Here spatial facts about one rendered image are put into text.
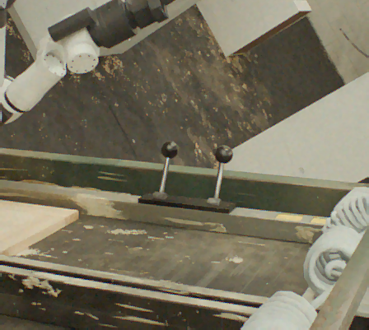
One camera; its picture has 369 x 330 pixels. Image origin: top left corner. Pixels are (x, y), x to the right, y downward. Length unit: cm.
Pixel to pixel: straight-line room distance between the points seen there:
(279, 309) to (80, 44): 100
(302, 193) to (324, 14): 787
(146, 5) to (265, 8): 481
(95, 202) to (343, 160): 355
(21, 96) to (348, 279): 118
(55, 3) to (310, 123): 192
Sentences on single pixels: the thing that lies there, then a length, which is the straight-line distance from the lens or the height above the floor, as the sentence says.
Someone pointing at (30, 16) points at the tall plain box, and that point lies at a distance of 416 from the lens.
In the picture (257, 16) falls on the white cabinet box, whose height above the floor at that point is 41.
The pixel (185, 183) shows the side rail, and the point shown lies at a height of 135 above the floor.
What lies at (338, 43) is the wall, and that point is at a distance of 953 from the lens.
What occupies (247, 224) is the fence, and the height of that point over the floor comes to 154.
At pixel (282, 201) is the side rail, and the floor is 153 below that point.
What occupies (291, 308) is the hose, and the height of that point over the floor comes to 188.
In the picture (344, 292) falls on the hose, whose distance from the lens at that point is 62.
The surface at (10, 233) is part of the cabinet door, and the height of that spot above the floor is 120.
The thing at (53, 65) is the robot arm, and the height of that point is 132.
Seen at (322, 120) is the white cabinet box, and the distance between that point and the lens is 508.
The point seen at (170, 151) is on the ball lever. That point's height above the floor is 144.
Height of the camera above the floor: 217
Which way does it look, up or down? 25 degrees down
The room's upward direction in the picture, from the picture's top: 60 degrees clockwise
